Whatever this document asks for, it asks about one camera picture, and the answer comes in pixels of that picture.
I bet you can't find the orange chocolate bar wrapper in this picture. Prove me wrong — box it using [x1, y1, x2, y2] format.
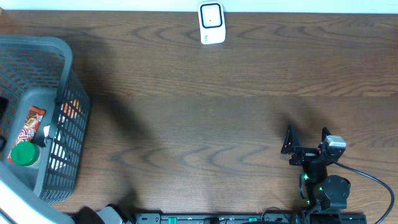
[12, 106, 45, 149]

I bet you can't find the green lid jar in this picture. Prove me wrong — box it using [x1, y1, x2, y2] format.
[11, 141, 42, 168]

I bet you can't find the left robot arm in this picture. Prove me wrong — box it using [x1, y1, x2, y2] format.
[1, 164, 136, 224]

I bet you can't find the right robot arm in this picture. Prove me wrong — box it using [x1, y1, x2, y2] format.
[281, 124, 351, 213]

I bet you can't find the white barcode scanner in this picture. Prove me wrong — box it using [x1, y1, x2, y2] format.
[198, 1, 226, 45]

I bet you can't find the grey plastic shopping basket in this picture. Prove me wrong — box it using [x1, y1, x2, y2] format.
[1, 35, 91, 204]

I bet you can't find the black camera cable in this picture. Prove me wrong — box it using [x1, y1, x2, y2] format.
[332, 160, 395, 224]

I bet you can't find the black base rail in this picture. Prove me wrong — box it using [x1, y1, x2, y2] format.
[134, 212, 367, 224]

